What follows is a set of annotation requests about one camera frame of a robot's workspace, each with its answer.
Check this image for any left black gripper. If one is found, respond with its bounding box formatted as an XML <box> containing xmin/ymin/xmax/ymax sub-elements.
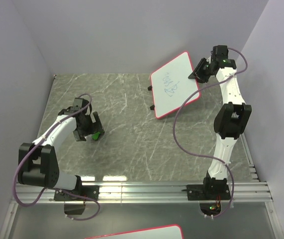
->
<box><xmin>74</xmin><ymin>112</ymin><xmax>103</xmax><ymax>141</ymax></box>

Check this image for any green whiteboard eraser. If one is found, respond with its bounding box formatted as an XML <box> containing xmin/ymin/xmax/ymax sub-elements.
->
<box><xmin>92</xmin><ymin>132</ymin><xmax>101</xmax><ymax>141</ymax></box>

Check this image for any pink framed whiteboard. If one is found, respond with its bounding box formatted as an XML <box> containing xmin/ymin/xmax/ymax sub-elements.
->
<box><xmin>89</xmin><ymin>225</ymin><xmax>184</xmax><ymax>239</ymax></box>
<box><xmin>150</xmin><ymin>51</ymin><xmax>199</xmax><ymax>119</ymax></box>

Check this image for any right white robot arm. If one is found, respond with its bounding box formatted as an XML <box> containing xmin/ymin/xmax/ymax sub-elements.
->
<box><xmin>189</xmin><ymin>58</ymin><xmax>252</xmax><ymax>200</ymax></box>

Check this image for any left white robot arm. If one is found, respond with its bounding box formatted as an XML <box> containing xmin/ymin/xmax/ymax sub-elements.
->
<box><xmin>17</xmin><ymin>108</ymin><xmax>104</xmax><ymax>200</ymax></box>

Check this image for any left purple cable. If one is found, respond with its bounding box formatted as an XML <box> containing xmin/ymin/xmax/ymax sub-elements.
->
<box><xmin>12</xmin><ymin>93</ymin><xmax>100</xmax><ymax>221</ymax></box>

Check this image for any purple cable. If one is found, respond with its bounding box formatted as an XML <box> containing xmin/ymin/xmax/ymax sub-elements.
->
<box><xmin>12</xmin><ymin>93</ymin><xmax>100</xmax><ymax>221</ymax></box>
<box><xmin>173</xmin><ymin>47</ymin><xmax>248</xmax><ymax>217</ymax></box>

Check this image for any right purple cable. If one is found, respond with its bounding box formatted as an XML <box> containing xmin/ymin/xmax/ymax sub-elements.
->
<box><xmin>173</xmin><ymin>47</ymin><xmax>248</xmax><ymax>217</ymax></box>

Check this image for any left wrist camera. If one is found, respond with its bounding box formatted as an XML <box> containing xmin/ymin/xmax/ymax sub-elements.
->
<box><xmin>72</xmin><ymin>98</ymin><xmax>89</xmax><ymax>111</ymax></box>

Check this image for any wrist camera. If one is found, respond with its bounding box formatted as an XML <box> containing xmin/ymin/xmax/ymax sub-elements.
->
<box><xmin>211</xmin><ymin>45</ymin><xmax>229</xmax><ymax>62</ymax></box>
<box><xmin>72</xmin><ymin>98</ymin><xmax>89</xmax><ymax>111</ymax></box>

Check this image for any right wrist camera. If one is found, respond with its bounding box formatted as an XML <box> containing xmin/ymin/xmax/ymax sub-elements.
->
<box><xmin>211</xmin><ymin>45</ymin><xmax>229</xmax><ymax>62</ymax></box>

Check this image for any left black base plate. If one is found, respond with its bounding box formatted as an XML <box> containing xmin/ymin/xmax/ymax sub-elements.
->
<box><xmin>54</xmin><ymin>185</ymin><xmax>99</xmax><ymax>202</ymax></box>

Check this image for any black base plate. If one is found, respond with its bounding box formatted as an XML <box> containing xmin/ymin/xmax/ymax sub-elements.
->
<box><xmin>182</xmin><ymin>184</ymin><xmax>231</xmax><ymax>201</ymax></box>
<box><xmin>54</xmin><ymin>185</ymin><xmax>99</xmax><ymax>202</ymax></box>

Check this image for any aluminium mounting rail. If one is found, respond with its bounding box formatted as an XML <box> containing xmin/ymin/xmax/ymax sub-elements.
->
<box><xmin>11</xmin><ymin>181</ymin><xmax>274</xmax><ymax>204</ymax></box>

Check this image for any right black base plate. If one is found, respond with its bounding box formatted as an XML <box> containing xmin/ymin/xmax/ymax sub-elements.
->
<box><xmin>182</xmin><ymin>184</ymin><xmax>231</xmax><ymax>201</ymax></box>

